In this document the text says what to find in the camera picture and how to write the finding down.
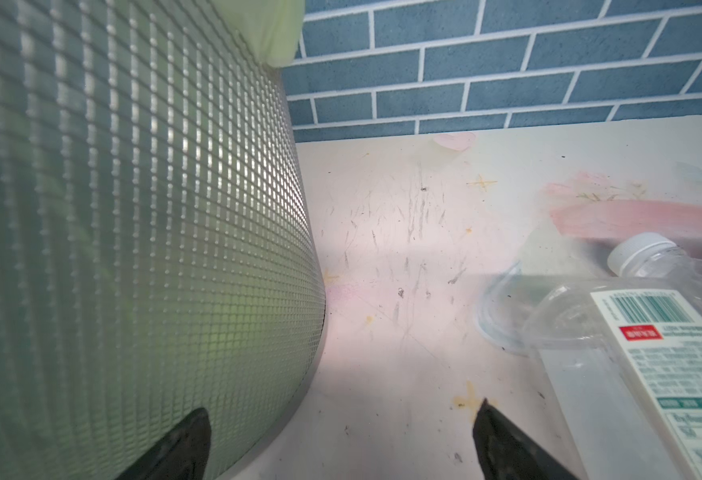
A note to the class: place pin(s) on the clear bottle red white label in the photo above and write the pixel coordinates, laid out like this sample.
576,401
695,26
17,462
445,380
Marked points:
622,362

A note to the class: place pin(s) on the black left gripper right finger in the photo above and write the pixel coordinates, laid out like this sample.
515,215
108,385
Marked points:
504,451

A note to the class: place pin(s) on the green plastic bin liner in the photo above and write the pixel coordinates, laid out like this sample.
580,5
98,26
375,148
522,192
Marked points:
271,29

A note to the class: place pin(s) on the grey mesh waste bin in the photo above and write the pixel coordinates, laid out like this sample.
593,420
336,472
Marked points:
158,275

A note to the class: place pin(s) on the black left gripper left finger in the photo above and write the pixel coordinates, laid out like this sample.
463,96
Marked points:
181,454

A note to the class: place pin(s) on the clear ribbed bottle white cap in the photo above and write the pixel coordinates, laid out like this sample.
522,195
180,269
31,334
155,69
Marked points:
548,260

